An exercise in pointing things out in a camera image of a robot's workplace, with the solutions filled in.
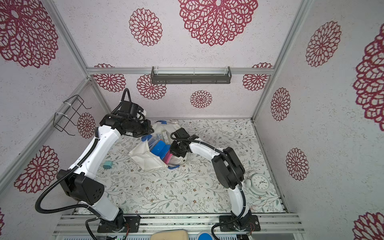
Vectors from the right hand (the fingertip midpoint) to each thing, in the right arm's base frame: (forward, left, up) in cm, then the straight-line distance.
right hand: (168, 150), depth 92 cm
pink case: (-4, 0, -3) cm, 5 cm away
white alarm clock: (-18, -52, -6) cm, 55 cm away
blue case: (+3, +6, -4) cm, 8 cm away
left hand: (0, +5, +17) cm, 18 cm away
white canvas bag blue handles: (-7, +12, +1) cm, 14 cm away
